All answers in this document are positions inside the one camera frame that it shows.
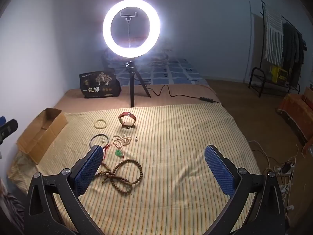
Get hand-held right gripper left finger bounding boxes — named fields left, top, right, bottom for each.
left=23, top=145, right=104, bottom=235

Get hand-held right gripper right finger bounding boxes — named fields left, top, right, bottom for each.
left=204, top=144, right=286, bottom=235

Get green jade pendant red cord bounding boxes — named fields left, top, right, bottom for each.
left=101, top=143, right=126, bottom=162

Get silver metal bangle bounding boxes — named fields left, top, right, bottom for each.
left=89, top=134, right=109, bottom=150

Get brown wooden bead necklace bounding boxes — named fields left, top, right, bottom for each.
left=94, top=160, right=143, bottom=194

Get pearl necklace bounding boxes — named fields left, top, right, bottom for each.
left=111, top=134, right=133, bottom=149

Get cardboard box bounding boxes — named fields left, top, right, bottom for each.
left=17, top=108, right=68, bottom=164

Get yellow striped cloth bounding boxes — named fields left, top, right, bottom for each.
left=7, top=103, right=262, bottom=235

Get white power strip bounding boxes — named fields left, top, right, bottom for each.
left=264, top=164, right=294, bottom=177

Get zebra patterned clothing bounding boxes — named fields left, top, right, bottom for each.
left=0, top=179, right=25, bottom=235

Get tan bed sheet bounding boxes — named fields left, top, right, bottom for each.
left=52, top=83, right=222, bottom=114

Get black snack bag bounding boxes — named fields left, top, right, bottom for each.
left=79, top=70, right=122, bottom=99

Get black tripod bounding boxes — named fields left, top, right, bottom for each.
left=125, top=60, right=151, bottom=108

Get orange cloth covered furniture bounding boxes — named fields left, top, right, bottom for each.
left=276, top=87, right=313, bottom=157

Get black clothes rack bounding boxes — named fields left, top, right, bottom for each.
left=248, top=0, right=307, bottom=98

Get blue patterned blanket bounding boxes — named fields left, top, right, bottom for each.
left=115, top=58, right=211, bottom=87

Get yellow box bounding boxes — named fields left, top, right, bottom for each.
left=270, top=65, right=289, bottom=84

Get dark hanging clothes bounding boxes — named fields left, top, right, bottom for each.
left=282, top=22, right=307, bottom=69

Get white striped hanging garment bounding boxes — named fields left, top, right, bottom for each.
left=264, top=7, right=284, bottom=64

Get phone holder clamp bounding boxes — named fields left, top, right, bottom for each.
left=120, top=11, right=137, bottom=21

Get red strap wristwatch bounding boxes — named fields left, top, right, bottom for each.
left=118, top=112, right=137, bottom=129

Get tangle of floor cables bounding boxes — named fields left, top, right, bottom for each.
left=248, top=139, right=300, bottom=217

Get black power cable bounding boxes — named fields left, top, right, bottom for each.
left=146, top=84, right=222, bottom=103

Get white ring light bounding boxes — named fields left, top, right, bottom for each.
left=103, top=0, right=161, bottom=57

